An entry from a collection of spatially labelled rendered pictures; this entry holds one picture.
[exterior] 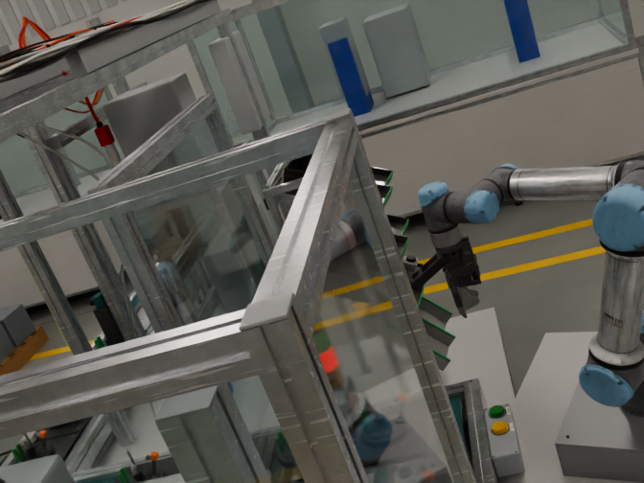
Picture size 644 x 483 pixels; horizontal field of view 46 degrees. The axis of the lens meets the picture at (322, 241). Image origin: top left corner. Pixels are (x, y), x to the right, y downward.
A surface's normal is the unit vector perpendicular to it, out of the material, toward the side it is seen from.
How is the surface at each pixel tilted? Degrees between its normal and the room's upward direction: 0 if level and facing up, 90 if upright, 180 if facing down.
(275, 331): 90
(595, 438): 2
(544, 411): 0
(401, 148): 90
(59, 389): 90
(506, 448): 0
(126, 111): 90
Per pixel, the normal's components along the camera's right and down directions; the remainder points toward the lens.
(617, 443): -0.30, -0.89
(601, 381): -0.65, 0.56
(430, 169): -0.17, 0.40
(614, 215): -0.68, 0.33
